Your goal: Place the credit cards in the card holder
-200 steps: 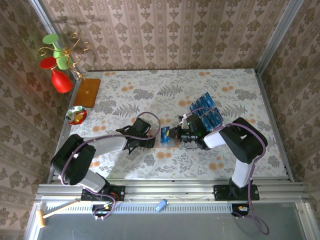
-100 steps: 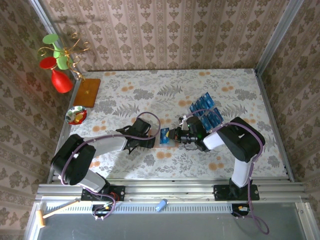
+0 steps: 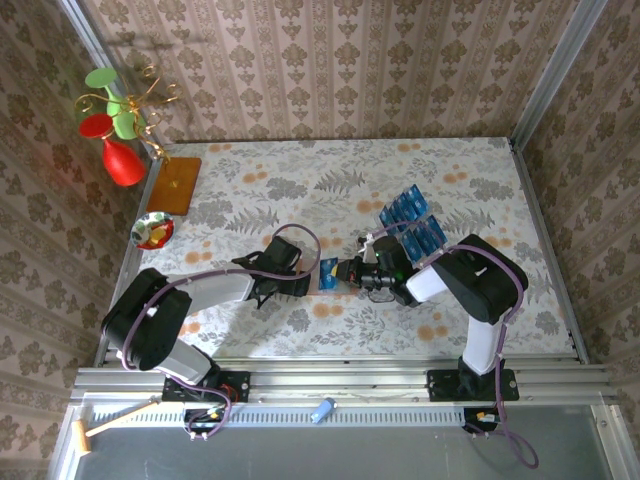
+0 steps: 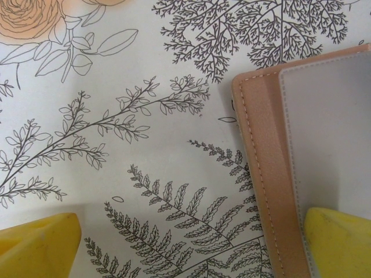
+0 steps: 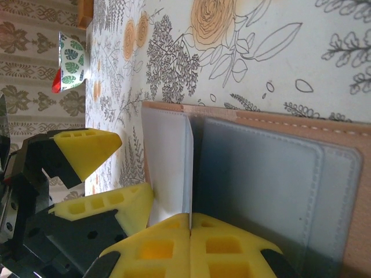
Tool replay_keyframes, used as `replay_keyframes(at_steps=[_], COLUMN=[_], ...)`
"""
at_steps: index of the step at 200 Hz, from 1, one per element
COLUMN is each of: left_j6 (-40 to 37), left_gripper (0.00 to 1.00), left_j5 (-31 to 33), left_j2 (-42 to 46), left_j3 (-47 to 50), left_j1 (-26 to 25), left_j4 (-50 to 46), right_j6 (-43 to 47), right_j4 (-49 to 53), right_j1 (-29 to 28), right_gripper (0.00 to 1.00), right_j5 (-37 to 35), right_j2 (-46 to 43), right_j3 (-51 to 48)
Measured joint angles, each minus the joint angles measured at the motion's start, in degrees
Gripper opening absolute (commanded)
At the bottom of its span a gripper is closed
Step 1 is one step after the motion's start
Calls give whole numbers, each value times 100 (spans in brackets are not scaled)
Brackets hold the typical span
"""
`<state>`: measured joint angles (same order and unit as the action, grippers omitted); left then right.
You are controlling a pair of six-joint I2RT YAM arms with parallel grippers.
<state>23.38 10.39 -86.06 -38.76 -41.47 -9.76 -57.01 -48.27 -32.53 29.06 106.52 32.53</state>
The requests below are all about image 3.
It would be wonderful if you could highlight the tan leather card holder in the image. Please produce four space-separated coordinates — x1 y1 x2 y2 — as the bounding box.
294 259 361 297

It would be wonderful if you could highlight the blue credit card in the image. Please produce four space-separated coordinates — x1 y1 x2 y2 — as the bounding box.
398 193 420 221
407 184 431 214
318 256 341 293
402 228 429 264
378 207 400 236
388 200 410 229
419 215 447 247

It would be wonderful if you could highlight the small blue cylinder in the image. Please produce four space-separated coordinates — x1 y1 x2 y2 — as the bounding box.
309 397 337 425

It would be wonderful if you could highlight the black power connector block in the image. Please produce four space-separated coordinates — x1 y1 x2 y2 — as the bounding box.
462 407 504 434
182 407 227 435

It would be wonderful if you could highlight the grey metal panel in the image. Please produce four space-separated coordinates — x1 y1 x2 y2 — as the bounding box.
74 424 614 480

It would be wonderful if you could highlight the red plastic goblet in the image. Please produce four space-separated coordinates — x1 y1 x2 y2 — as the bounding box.
78 112 149 187

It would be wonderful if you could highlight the green plastic goblet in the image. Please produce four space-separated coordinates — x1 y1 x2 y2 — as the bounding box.
83 68 137 141

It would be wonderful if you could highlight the wooden mallet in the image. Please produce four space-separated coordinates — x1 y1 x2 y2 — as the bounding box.
73 397 164 456

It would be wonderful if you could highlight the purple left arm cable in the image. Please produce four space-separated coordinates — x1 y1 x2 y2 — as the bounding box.
119 223 322 444

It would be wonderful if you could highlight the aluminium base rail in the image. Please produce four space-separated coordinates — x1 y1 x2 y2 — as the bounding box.
69 366 619 407

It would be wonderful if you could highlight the gold wire rack wooden base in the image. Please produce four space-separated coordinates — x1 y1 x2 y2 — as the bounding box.
74 64 203 216

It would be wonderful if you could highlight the white slotted cable duct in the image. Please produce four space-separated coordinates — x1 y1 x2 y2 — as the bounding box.
91 403 504 427

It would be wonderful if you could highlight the aluminium table side rail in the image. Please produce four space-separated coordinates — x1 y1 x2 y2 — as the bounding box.
93 144 169 369
507 135 592 366

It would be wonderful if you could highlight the aluminium frame post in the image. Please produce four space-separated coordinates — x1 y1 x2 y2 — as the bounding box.
509 0 610 149
55 0 169 164

